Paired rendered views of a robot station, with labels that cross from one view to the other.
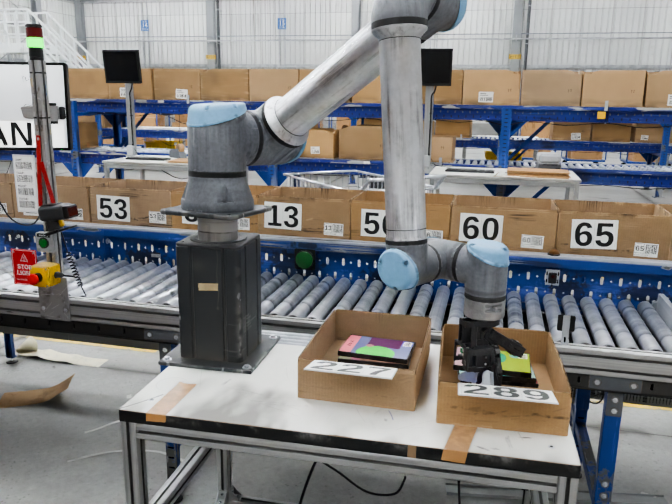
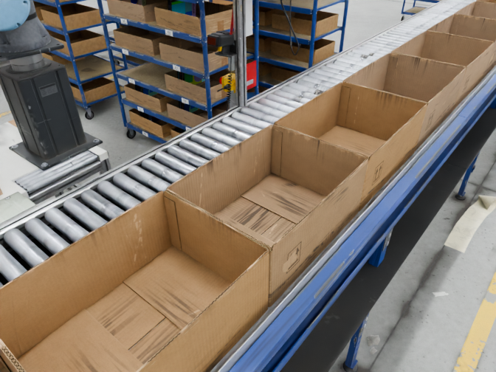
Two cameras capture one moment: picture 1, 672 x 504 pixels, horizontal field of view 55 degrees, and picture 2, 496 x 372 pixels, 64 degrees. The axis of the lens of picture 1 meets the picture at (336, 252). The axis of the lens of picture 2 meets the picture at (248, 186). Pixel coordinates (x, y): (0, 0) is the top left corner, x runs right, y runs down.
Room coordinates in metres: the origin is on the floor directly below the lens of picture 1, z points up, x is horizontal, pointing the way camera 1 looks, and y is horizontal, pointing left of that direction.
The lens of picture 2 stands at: (3.02, -0.60, 1.56)
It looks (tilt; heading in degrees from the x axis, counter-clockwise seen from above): 36 degrees down; 117
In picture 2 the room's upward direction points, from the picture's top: 1 degrees counter-clockwise
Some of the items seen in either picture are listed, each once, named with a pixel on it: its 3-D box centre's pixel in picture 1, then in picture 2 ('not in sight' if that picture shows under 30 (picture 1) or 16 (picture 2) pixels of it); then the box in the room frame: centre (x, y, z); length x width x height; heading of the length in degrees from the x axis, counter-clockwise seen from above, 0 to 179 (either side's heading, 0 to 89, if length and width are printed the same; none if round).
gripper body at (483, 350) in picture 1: (478, 342); not in sight; (1.38, -0.33, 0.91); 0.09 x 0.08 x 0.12; 106
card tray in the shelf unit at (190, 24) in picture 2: not in sight; (196, 16); (1.65, 1.49, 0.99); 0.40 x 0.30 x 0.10; 163
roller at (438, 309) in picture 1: (438, 310); not in sight; (2.16, -0.36, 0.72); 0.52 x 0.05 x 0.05; 167
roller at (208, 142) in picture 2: (181, 288); (237, 156); (2.39, 0.59, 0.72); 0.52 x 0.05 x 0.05; 167
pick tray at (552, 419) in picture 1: (497, 372); not in sight; (1.47, -0.40, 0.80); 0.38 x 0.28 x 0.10; 169
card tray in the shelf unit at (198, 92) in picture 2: not in sight; (202, 81); (1.66, 1.50, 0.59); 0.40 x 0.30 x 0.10; 164
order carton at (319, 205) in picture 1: (312, 212); (271, 201); (2.74, 0.10, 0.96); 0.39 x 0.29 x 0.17; 77
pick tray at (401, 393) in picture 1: (369, 354); not in sight; (1.58, -0.09, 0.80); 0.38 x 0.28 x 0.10; 167
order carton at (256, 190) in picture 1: (227, 207); (349, 138); (2.83, 0.48, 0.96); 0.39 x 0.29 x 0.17; 77
